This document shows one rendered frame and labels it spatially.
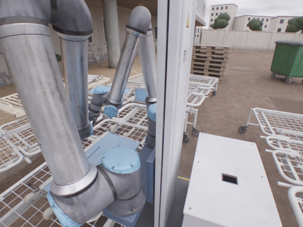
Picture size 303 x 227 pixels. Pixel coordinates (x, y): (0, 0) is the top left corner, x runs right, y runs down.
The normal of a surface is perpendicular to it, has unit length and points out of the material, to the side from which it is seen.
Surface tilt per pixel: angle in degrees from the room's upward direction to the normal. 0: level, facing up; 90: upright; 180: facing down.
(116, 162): 5
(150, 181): 90
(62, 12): 127
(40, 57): 80
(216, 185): 0
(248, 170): 0
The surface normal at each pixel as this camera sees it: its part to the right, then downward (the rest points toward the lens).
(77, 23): 0.62, 0.66
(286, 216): 0.00, -0.89
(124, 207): 0.07, 0.12
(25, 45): 0.51, 0.24
